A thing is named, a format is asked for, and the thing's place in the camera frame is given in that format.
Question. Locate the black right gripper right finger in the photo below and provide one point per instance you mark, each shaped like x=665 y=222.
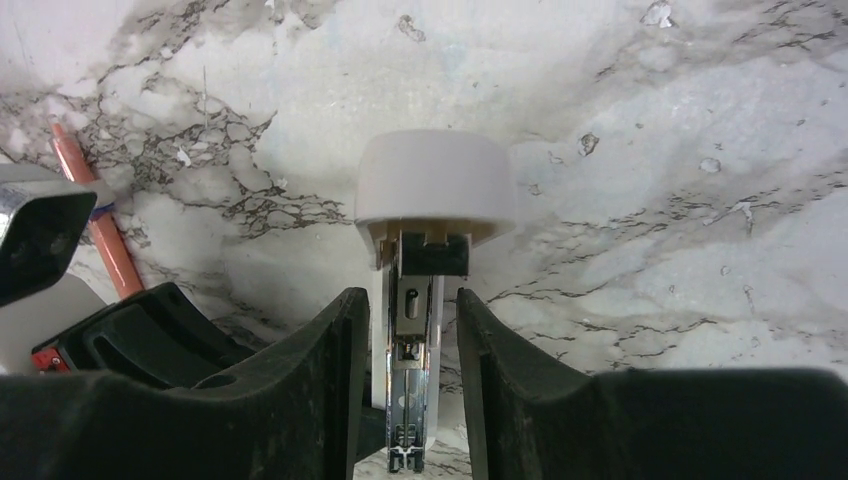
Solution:
x=530 y=416

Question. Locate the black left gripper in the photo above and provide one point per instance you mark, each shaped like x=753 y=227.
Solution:
x=157 y=336

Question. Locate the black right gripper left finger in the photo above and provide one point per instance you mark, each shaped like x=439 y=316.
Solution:
x=290 y=411

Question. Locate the white stapler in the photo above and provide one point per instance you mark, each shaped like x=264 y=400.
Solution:
x=424 y=200

